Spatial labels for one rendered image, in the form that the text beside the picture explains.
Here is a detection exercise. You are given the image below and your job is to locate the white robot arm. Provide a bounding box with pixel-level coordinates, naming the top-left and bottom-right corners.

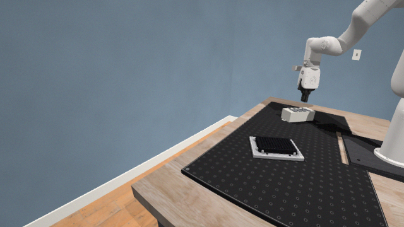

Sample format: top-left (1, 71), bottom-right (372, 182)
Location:
top-left (292, 0), bottom-right (404, 168)

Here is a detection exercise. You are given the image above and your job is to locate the white control panel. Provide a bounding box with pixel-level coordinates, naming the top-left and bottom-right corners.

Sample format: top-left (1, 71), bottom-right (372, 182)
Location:
top-left (281, 107), bottom-right (316, 122)

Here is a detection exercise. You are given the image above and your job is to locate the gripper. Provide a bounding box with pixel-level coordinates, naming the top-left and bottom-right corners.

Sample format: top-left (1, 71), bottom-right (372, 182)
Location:
top-left (297, 66), bottom-right (320, 102)

